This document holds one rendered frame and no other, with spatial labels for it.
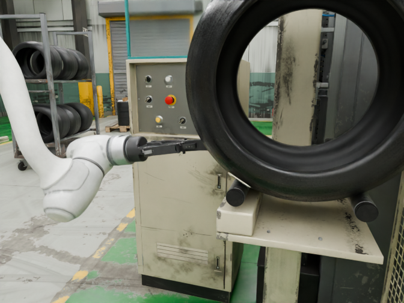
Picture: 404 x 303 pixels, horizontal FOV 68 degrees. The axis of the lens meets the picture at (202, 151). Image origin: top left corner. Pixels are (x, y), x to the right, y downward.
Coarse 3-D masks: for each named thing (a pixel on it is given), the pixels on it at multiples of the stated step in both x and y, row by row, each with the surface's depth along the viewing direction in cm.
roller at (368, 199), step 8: (352, 200) 67; (360, 200) 64; (368, 200) 63; (352, 208) 66; (360, 208) 63; (368, 208) 62; (376, 208) 62; (360, 216) 63; (368, 216) 62; (376, 216) 62
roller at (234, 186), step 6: (234, 180) 77; (234, 186) 72; (240, 186) 72; (246, 186) 75; (228, 192) 71; (234, 192) 70; (240, 192) 70; (246, 192) 73; (228, 198) 71; (234, 198) 70; (240, 198) 70; (234, 204) 71; (240, 204) 70
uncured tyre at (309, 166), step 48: (240, 0) 60; (288, 0) 81; (336, 0) 78; (384, 0) 72; (192, 48) 67; (240, 48) 87; (384, 48) 77; (192, 96) 68; (384, 96) 79; (240, 144) 68; (288, 144) 92; (336, 144) 86; (384, 144) 58; (288, 192) 66; (336, 192) 64
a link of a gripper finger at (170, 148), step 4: (168, 144) 81; (172, 144) 80; (176, 144) 80; (144, 148) 80; (148, 148) 80; (152, 148) 80; (156, 148) 80; (160, 148) 80; (164, 148) 80; (168, 148) 80; (172, 148) 80; (152, 152) 81; (156, 152) 80; (160, 152) 80; (164, 152) 80; (168, 152) 80; (172, 152) 80; (176, 152) 80; (144, 156) 81
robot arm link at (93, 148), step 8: (88, 136) 90; (96, 136) 89; (104, 136) 88; (72, 144) 90; (80, 144) 87; (88, 144) 86; (96, 144) 86; (104, 144) 86; (72, 152) 88; (80, 152) 85; (88, 152) 84; (96, 152) 85; (104, 152) 86; (88, 160) 83; (96, 160) 84; (104, 160) 86; (104, 168) 86; (104, 176) 88
